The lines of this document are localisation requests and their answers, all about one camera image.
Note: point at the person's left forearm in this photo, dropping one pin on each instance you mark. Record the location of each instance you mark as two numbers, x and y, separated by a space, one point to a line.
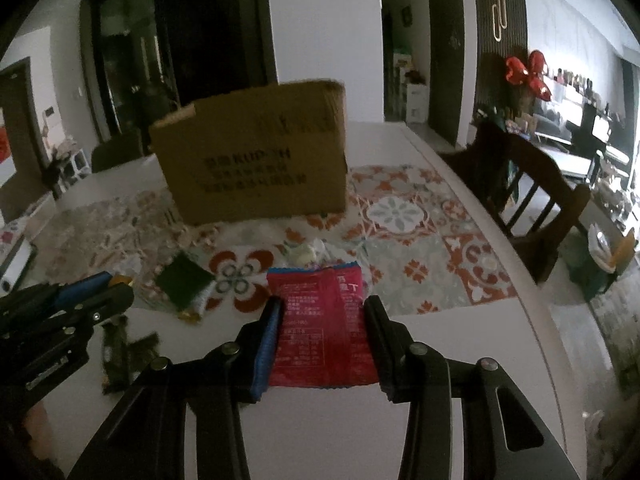
35 427

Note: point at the patterned floral table mat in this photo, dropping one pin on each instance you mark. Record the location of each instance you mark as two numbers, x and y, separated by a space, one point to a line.
400 220

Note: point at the small white shelf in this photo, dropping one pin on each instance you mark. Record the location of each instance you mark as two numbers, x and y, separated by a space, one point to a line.
70 170

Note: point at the dark interior door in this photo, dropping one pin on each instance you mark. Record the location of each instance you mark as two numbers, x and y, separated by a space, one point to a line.
446 60

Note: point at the white storage box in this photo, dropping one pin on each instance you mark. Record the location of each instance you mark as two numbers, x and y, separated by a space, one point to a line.
417 102

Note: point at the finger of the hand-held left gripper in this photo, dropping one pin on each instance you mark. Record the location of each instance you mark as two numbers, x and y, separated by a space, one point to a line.
97 307
80 286

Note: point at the dark green snack packet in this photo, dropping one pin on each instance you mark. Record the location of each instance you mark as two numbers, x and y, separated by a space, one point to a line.
182 280

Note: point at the brown wooden door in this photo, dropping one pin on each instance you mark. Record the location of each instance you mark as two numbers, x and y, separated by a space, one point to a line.
22 145

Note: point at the white smartphone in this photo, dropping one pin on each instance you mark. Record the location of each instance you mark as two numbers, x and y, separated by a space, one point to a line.
15 270

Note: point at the dark glass door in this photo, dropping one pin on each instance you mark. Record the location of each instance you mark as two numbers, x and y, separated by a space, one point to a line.
175 45

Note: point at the dark upholstered chair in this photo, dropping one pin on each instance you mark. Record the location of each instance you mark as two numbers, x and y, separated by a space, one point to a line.
117 152

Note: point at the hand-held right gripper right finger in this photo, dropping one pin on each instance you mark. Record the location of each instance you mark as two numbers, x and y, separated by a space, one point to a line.
374 345

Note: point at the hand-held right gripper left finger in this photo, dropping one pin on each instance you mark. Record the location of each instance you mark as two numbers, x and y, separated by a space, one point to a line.
270 345

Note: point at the white sideboard with trinkets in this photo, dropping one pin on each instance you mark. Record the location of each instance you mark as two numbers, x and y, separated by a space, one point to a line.
585 115

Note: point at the red foil balloon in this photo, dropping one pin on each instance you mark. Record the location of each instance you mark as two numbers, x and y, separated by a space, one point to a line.
527 76

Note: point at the brown cardboard box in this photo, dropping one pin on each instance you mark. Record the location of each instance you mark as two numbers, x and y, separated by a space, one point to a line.
250 160

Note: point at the clear packet of pale candies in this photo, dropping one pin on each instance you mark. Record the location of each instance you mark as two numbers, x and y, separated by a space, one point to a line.
305 255

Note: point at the gold wall ornament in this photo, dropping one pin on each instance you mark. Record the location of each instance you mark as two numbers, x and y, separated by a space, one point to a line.
500 17

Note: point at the black cracker packet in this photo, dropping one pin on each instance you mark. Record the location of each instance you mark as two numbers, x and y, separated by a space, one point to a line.
114 355

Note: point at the red snack packet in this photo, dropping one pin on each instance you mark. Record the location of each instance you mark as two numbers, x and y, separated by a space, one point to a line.
320 330

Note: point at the dark wooden chair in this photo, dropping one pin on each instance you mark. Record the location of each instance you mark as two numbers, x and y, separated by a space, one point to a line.
525 170

